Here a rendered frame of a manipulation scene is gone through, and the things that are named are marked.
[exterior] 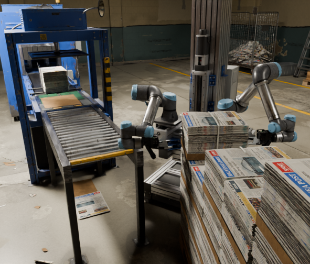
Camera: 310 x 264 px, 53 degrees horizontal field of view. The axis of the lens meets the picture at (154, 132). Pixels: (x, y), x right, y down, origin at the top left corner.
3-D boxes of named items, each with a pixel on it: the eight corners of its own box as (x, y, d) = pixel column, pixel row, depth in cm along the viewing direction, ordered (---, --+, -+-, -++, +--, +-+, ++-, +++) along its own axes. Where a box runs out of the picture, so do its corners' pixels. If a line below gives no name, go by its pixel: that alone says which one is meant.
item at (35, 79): (84, 97, 396) (84, 89, 392) (31, 103, 371) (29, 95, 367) (64, 77, 526) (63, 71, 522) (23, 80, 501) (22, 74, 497)
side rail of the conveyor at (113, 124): (144, 165, 220) (143, 150, 216) (137, 167, 218) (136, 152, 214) (95, 114, 334) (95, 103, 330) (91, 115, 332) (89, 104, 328)
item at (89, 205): (110, 211, 284) (110, 210, 283) (79, 219, 272) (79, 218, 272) (99, 191, 315) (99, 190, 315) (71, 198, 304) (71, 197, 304)
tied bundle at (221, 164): (270, 183, 166) (276, 144, 158) (301, 216, 139) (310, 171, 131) (202, 189, 162) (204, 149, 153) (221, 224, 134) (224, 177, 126)
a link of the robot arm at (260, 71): (255, 62, 205) (280, 131, 198) (266, 60, 210) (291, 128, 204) (243, 69, 215) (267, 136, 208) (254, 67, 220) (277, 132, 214)
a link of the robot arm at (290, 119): (288, 119, 204) (286, 134, 208) (299, 116, 210) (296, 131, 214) (278, 116, 210) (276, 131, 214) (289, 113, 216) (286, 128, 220)
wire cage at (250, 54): (272, 73, 923) (279, 11, 862) (250, 75, 891) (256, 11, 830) (245, 67, 1025) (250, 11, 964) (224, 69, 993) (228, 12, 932)
